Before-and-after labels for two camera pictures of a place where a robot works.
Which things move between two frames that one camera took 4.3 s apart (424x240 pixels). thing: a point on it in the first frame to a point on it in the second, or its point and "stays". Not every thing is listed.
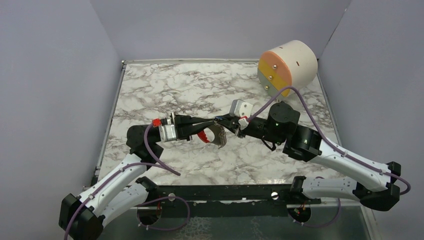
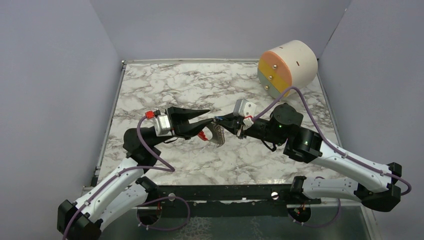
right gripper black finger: [233, 126] stays
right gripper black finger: [228, 118] stays
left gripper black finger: [193, 121] to [179, 115]
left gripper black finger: [196, 129] stays
